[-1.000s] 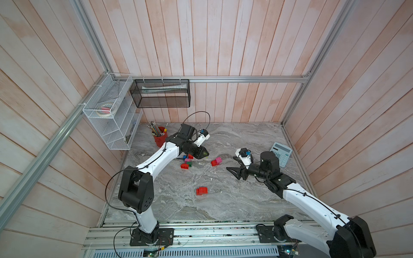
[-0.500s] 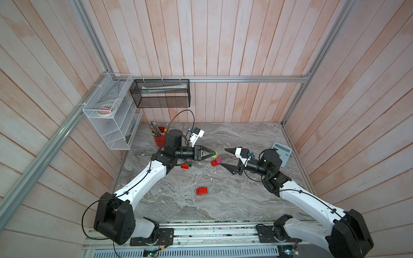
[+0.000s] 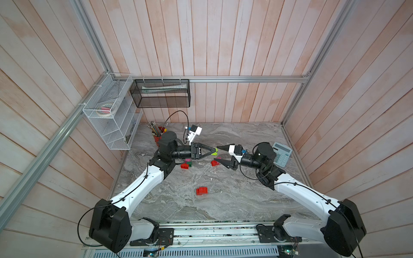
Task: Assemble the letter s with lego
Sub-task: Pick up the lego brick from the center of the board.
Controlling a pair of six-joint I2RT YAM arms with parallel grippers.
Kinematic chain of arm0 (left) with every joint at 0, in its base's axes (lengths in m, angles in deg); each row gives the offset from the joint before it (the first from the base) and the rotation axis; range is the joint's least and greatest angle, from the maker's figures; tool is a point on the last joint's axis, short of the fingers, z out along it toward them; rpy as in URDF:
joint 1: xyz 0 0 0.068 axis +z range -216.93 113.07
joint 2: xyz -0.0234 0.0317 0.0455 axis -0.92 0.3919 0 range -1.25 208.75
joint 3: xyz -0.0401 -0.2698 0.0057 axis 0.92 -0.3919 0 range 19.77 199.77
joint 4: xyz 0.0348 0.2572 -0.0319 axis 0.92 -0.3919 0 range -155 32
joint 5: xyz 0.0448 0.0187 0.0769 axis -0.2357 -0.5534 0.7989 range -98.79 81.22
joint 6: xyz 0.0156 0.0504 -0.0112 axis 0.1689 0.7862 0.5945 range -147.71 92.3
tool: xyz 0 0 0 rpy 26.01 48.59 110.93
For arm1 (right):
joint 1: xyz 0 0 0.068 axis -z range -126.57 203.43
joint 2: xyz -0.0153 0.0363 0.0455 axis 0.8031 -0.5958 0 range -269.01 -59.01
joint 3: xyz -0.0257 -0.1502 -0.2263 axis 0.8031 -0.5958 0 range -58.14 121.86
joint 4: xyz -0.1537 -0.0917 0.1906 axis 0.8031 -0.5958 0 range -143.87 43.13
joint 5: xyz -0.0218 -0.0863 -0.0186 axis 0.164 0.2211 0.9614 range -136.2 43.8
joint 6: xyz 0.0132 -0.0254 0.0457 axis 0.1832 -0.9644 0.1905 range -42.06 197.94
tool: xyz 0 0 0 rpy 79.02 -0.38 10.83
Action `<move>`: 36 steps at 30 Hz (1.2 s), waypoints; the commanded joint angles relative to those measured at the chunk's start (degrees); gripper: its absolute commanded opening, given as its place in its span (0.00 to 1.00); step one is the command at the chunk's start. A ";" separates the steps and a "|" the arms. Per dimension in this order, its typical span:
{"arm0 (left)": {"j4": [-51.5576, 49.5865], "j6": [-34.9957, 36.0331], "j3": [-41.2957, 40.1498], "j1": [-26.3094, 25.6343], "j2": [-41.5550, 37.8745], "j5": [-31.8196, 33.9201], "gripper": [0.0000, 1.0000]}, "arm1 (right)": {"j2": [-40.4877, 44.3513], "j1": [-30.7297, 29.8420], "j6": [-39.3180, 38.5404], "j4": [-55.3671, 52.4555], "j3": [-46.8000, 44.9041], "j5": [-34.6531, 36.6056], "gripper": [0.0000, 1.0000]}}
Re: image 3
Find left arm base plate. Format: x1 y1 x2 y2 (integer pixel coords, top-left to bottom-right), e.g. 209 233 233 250
130 228 174 247

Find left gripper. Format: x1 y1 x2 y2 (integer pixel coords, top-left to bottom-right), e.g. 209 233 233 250
170 142 215 160

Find black mesh basket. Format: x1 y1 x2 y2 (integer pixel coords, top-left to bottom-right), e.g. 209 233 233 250
130 78 191 109

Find pens in cup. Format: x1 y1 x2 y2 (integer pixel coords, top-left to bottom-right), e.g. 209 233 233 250
147 121 167 137

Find small red curved brick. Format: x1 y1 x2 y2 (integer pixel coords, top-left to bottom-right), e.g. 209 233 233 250
180 163 189 169

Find white wire shelf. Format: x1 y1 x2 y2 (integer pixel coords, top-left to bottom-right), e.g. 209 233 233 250
83 73 143 151

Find grey calculator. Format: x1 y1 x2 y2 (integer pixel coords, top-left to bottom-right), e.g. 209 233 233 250
272 143 292 168

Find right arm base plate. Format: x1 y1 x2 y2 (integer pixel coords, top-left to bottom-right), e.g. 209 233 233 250
256 224 302 244

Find lime green lego brick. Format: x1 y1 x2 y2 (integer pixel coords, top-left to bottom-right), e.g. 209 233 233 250
211 148 218 156

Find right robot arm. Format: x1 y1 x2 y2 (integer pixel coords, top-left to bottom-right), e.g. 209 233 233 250
217 142 367 257

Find tape roll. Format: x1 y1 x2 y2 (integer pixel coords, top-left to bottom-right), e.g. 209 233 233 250
96 102 118 118

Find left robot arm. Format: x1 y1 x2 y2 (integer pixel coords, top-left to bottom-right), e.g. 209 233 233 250
89 125 216 254

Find red pen cup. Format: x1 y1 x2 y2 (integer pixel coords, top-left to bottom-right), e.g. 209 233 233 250
153 126 166 146

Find long red lego brick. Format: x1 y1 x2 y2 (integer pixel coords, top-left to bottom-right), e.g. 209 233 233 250
211 160 220 167

